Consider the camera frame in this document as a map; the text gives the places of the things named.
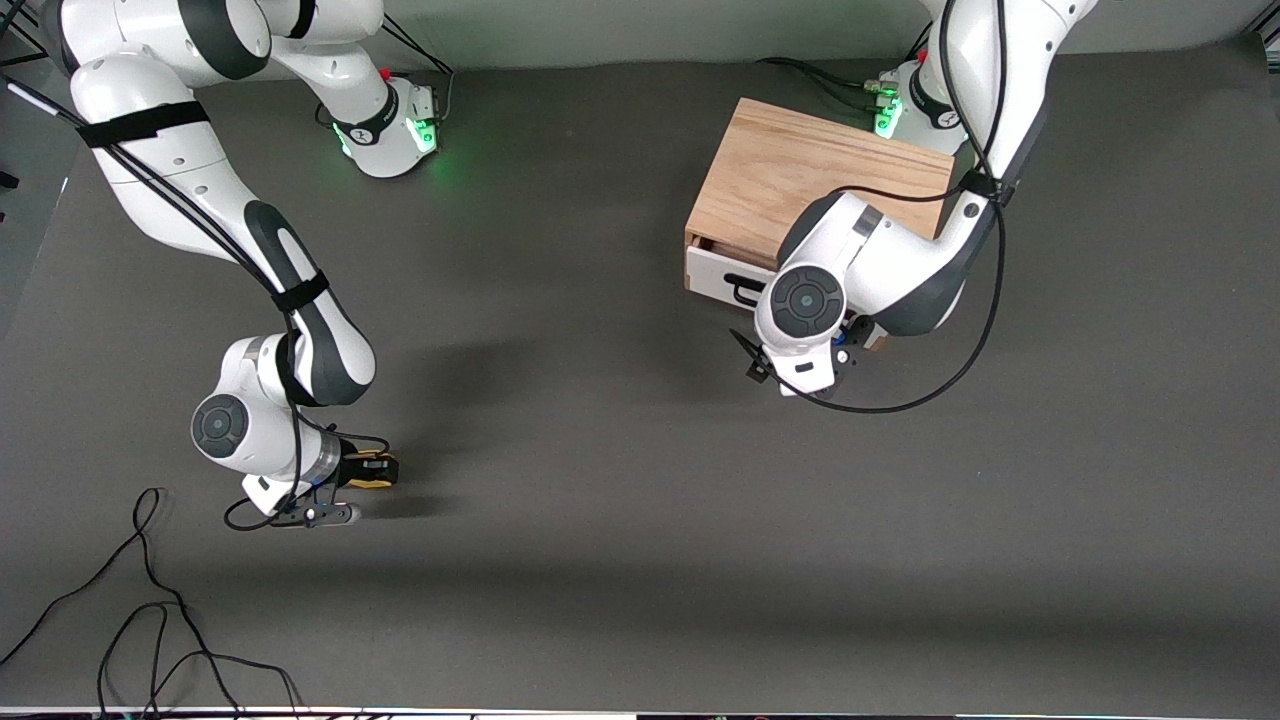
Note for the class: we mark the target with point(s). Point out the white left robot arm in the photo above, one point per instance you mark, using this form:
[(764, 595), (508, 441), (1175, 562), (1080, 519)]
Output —
[(880, 265)]

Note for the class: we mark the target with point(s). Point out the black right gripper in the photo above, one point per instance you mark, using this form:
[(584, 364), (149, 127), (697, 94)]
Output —
[(353, 467)]

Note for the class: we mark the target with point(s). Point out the wooden drawer cabinet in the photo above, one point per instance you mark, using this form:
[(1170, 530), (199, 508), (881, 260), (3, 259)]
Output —
[(780, 170)]

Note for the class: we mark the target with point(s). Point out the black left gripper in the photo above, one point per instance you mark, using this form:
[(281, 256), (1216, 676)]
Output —
[(858, 328)]

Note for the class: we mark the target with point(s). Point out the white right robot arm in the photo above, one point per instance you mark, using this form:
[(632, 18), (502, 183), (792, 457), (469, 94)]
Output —
[(160, 190)]

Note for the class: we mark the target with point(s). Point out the yellow cube block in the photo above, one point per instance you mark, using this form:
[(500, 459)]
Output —
[(378, 469)]

